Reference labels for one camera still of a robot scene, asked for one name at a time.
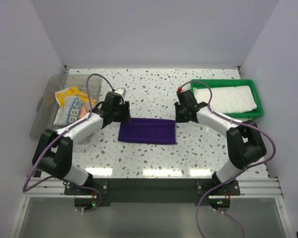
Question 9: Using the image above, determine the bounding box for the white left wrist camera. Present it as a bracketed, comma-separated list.
[114, 88, 127, 98]

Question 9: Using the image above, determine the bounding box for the purple towel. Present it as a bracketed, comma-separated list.
[118, 118, 176, 145]

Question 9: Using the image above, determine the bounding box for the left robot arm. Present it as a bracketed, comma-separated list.
[32, 88, 131, 195]

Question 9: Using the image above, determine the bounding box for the colourful patterned towel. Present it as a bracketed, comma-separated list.
[53, 96, 90, 126]

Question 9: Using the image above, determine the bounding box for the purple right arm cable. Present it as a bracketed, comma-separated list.
[181, 81, 276, 238]

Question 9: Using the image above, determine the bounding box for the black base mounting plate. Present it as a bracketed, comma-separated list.
[63, 178, 241, 208]

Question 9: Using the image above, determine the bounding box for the clear grey plastic bin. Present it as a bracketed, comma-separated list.
[30, 74, 88, 141]

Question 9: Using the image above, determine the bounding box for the green plastic tray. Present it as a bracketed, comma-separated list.
[191, 79, 264, 119]

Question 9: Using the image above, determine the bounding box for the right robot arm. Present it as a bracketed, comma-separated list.
[175, 88, 267, 195]

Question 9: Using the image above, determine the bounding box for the white towel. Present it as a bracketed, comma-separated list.
[193, 84, 258, 114]

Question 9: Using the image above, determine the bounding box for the aluminium frame rail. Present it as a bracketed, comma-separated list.
[21, 178, 284, 198]

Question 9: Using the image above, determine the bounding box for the yellow grey patterned towel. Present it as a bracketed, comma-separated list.
[55, 86, 89, 108]

